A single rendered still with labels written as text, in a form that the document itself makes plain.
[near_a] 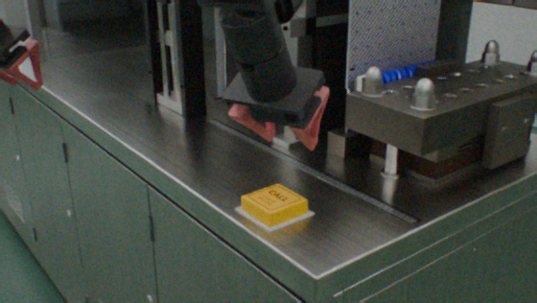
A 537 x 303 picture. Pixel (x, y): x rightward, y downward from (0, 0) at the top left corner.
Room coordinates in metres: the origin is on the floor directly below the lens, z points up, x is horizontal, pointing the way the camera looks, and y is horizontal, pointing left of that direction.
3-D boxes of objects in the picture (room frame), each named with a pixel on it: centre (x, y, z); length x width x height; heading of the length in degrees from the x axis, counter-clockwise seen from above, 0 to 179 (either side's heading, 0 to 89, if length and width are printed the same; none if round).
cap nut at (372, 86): (0.91, -0.16, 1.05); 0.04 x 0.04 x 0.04
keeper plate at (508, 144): (0.91, -0.39, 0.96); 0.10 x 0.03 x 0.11; 128
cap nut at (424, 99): (0.84, -0.22, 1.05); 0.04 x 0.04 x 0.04
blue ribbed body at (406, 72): (1.02, -0.23, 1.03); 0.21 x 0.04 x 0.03; 128
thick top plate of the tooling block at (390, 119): (0.97, -0.32, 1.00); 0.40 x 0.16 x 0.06; 128
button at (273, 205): (0.74, 0.00, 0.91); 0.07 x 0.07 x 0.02; 38
